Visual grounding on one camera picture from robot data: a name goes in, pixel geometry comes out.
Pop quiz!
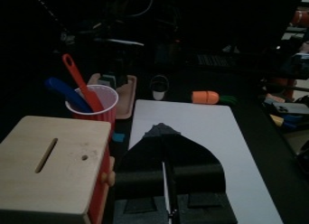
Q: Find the small teal block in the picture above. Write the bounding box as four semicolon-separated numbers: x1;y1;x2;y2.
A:
111;132;127;143

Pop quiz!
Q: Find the white cutting board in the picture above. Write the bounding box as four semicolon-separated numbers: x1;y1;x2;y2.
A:
127;98;285;224

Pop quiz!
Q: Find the beige plastic tray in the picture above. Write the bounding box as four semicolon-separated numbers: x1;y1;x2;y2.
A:
87;72;138;120

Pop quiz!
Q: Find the red plastic cup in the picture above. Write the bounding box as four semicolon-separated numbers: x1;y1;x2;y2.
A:
65;84;121;141

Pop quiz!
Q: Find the white toy sushi piece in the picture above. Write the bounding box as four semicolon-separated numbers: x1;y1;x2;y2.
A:
149;74;170;101

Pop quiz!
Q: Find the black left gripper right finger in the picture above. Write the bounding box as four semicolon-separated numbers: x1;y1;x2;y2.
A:
161;122;240;224

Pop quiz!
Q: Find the red toy knife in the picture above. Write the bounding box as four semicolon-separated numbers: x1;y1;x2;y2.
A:
62;53;106;113

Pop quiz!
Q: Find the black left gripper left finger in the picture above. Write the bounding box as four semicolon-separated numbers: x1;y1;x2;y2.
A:
113;122;170;224

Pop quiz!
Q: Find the orange toy carrot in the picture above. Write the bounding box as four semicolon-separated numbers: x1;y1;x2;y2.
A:
192;90;240;107

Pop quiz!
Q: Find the grey smartphone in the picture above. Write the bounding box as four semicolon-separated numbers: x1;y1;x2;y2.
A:
272;101;309;116

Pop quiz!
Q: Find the blue toy utensil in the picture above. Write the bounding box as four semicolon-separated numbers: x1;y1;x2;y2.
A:
43;77;94;114

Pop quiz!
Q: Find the wooden box with slot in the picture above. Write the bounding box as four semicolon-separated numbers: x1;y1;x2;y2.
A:
0;115;118;224

